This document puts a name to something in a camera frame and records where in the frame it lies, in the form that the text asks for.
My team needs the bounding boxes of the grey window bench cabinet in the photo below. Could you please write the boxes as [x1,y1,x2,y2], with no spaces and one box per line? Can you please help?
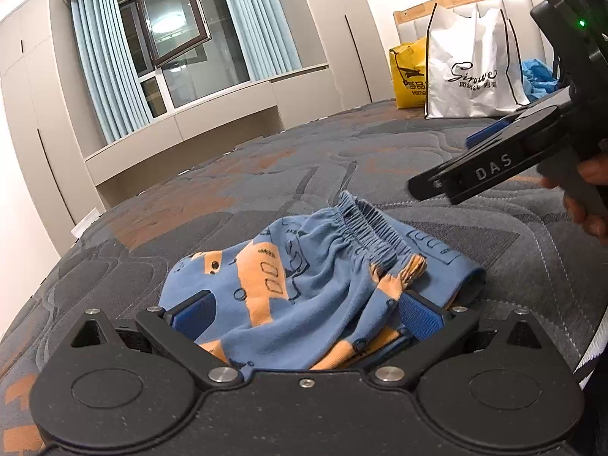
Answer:
[84,63,344,211]

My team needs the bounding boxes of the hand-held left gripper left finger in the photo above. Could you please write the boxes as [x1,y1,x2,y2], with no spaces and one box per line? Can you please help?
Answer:
[69,290,244,386]

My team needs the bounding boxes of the grey wardrobe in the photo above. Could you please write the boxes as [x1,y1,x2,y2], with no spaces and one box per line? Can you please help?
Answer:
[291,0,382,112]
[0,0,106,231]

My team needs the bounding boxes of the person's right hand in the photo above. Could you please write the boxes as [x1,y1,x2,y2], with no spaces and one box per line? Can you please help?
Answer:
[540,139,608,239]

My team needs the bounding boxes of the window with open sash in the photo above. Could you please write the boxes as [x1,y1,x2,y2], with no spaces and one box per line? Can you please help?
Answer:
[116,0,252,119]

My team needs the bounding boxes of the blue crumpled cloth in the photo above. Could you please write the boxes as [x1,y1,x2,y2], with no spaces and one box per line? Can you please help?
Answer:
[520,57,565,104]

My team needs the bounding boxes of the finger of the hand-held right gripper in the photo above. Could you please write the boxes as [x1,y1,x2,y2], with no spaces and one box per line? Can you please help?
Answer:
[465,110,528,149]
[407,161,459,200]

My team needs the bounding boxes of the white shopping bag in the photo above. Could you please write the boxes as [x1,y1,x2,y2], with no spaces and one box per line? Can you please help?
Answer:
[424,3,531,120]

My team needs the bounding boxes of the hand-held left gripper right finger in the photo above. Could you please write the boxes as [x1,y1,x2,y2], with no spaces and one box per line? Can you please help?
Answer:
[368,290,543,386]

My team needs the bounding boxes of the light blue curtain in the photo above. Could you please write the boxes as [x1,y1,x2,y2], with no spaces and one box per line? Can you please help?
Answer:
[70,0,154,144]
[215,0,303,82]

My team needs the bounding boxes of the grey quilted bed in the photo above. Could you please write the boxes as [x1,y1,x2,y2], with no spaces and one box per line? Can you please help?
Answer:
[0,89,608,456]

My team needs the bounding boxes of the yellow shopping bag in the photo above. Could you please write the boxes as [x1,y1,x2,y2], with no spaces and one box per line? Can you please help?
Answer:
[389,37,431,109]

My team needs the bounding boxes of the blue pants with orange cars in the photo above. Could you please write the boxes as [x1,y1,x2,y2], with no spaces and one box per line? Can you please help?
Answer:
[158,190,486,372]

